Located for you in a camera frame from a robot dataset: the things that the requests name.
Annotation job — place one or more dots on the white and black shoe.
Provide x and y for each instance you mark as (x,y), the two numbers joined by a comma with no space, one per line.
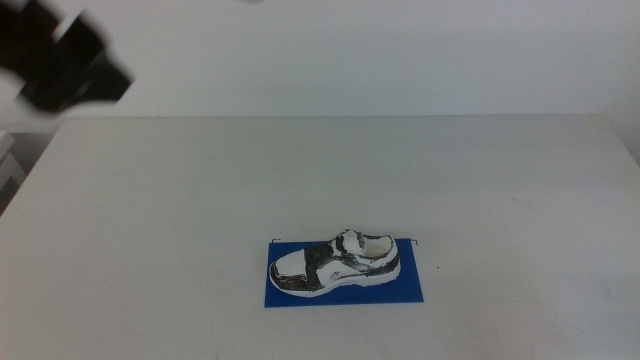
(335,272)

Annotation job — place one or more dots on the blue rectangular mat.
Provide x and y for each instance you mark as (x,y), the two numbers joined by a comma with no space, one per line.
(402,295)

